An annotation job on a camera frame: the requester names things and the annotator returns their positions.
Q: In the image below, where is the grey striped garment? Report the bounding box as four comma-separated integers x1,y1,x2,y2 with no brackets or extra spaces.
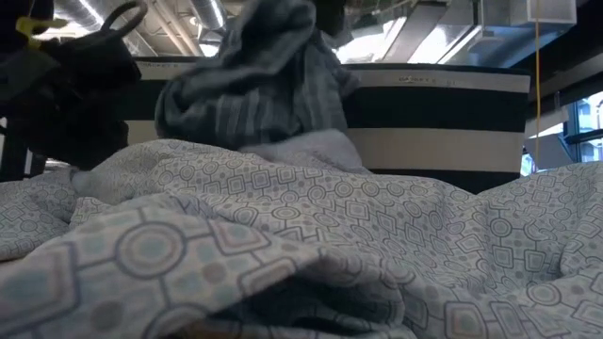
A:
154,0,362,151

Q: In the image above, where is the yellow clip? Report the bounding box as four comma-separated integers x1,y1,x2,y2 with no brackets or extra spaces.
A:
14,15,70,49

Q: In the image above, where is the geometric patterned white sheet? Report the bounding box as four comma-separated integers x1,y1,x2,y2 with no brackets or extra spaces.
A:
0,128,603,339

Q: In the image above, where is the white ceiling light box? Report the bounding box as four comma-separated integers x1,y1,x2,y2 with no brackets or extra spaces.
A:
526,0,579,26

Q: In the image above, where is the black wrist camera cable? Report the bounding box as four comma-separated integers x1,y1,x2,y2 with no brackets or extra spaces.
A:
99,0,150,40

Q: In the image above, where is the silver ventilation duct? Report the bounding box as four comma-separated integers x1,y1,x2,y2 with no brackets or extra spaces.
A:
187,0,230,34

